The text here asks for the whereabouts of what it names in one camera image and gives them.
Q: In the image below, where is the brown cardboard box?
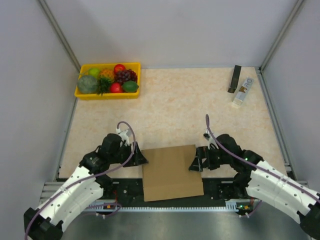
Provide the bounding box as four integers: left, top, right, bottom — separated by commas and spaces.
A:
142, 145, 204, 202

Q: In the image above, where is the red apple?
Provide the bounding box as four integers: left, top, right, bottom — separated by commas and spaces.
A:
113, 64, 126, 74
109, 82, 123, 94

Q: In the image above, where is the black carton box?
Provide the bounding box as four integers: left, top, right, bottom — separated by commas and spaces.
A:
227, 65, 242, 94

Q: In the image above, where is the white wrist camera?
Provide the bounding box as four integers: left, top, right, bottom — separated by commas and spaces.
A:
116, 128, 132, 146
203, 129, 217, 149

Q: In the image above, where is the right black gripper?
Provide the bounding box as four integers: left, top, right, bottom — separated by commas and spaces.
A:
188, 145, 232, 172

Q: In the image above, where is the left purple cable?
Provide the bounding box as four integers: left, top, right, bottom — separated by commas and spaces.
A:
24, 121, 138, 240

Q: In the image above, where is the white silver carton box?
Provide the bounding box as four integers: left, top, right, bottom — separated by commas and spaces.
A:
232, 77, 255, 106

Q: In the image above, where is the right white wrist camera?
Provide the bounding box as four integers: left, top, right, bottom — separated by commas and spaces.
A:
203, 129, 217, 149

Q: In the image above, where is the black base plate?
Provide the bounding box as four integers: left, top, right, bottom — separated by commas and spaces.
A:
99, 178, 258, 210

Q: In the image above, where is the red apple back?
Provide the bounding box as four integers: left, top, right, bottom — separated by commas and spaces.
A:
113, 64, 126, 74

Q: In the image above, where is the yellow plastic tray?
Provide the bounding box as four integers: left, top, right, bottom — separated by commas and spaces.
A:
74, 62, 141, 101

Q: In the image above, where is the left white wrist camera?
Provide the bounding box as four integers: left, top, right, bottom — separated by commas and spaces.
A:
116, 128, 132, 146

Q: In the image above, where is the green lemon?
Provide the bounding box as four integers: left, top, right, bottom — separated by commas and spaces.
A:
122, 80, 139, 93

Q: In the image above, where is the aluminium frame rail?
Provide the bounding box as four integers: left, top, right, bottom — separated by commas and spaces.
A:
29, 179, 314, 240

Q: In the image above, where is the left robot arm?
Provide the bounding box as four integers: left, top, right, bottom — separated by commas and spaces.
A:
23, 132, 148, 240

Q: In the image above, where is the orange pineapple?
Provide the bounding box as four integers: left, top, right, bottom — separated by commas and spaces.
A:
98, 68, 115, 82

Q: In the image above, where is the red apple front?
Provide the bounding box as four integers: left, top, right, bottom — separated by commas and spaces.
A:
109, 82, 123, 94

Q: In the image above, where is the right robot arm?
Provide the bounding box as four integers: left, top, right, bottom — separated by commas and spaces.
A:
189, 132, 320, 240

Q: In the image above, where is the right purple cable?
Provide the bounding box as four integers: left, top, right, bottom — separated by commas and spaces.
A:
204, 114, 320, 217

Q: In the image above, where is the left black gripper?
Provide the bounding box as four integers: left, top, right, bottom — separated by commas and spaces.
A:
109, 141, 148, 167

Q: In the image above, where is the purple cable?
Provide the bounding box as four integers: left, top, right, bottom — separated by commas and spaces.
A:
24, 121, 138, 240
204, 114, 320, 217

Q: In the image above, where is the green melon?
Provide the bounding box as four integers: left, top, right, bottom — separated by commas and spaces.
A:
77, 75, 99, 94

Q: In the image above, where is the green apple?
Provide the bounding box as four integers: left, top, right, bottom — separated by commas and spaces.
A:
88, 67, 100, 79

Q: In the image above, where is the purple grapes bunch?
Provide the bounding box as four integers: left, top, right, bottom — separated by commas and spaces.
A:
114, 69, 138, 85

